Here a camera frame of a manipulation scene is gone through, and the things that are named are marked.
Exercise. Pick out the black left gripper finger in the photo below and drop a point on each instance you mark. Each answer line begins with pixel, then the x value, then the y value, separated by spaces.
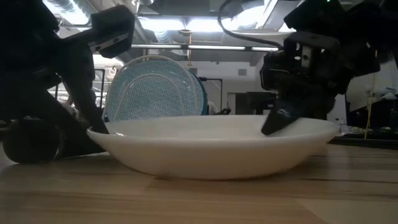
pixel 87 102
pixel 31 107

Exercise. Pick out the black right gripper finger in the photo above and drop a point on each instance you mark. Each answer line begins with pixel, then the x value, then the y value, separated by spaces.
pixel 280 121

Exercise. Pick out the blue patterned plate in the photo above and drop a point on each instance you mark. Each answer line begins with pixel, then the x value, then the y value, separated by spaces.
pixel 155 99

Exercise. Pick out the white deep plate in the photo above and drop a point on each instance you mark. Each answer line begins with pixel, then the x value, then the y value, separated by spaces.
pixel 211 149

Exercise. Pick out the teal plate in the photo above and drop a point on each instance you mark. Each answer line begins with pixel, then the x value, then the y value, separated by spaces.
pixel 205 99

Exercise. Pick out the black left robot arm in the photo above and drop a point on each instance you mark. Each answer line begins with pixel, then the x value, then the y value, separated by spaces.
pixel 21 18

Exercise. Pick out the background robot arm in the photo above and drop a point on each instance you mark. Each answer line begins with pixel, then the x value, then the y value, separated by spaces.
pixel 224 111

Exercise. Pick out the white board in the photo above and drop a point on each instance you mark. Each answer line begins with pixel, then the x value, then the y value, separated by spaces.
pixel 342 109

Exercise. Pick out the black cylindrical bottle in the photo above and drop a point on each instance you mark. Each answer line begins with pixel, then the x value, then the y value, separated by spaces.
pixel 31 143

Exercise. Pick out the black shelf cabinet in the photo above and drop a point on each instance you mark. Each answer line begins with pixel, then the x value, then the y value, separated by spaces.
pixel 248 102

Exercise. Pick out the long ceiling light strip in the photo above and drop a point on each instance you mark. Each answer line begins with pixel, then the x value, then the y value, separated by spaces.
pixel 217 47

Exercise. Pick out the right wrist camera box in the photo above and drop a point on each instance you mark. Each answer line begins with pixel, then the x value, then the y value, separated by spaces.
pixel 275 71

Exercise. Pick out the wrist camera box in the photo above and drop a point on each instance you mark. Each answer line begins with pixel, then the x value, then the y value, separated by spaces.
pixel 112 28
pixel 275 71

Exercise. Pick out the wall vent grille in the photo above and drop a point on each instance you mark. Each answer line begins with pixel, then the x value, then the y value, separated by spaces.
pixel 242 72

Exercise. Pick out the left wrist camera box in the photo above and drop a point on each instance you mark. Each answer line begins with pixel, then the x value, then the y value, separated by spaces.
pixel 112 28

